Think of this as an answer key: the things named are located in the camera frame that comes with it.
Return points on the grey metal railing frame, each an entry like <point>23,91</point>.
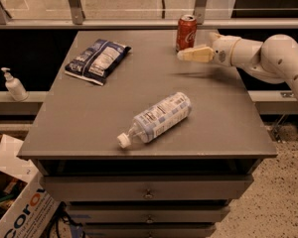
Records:
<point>147,14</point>

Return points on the red coke can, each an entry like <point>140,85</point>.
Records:
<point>186,32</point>

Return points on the white pump dispenser bottle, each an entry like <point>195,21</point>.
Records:
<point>14,85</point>

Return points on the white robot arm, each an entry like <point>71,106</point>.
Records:
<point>273,61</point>

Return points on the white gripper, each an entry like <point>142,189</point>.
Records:
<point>223,51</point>

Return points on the white cardboard box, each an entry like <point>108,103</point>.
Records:
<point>33,208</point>

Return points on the clear plastic water bottle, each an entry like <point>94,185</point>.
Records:
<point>157,119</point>

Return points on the blue white chip bag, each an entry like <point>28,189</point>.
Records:
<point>97,62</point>

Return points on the grey drawer cabinet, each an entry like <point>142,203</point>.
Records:
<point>159,151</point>

